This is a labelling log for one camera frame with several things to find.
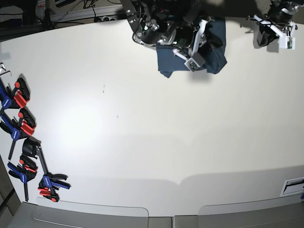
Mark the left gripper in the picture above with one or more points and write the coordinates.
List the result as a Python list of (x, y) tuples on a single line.
[(272, 27)]

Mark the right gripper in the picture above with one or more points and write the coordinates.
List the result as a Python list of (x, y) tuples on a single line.
[(212, 39)]

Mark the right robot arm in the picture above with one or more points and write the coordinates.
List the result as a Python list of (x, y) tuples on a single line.
[(179, 24)]

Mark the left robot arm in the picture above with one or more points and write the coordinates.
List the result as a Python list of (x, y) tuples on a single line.
[(279, 7)]

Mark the white label slot plate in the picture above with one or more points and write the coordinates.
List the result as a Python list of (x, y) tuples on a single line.
[(292, 187)]

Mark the top blue red bar clamp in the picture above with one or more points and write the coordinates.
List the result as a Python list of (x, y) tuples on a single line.
[(16, 98)]

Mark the blue red bar clamp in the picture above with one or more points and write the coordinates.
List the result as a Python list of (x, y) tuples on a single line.
[(16, 98), (21, 129), (25, 171)]

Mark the long black bar clamp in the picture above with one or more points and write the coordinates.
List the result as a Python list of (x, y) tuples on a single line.
[(50, 183)]

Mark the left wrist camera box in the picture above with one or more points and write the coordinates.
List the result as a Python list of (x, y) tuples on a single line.
[(287, 42)]

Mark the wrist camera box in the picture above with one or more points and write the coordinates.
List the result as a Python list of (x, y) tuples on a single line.
[(195, 62), (287, 42)]

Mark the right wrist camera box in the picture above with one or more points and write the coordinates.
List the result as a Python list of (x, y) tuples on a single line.
[(195, 62)]

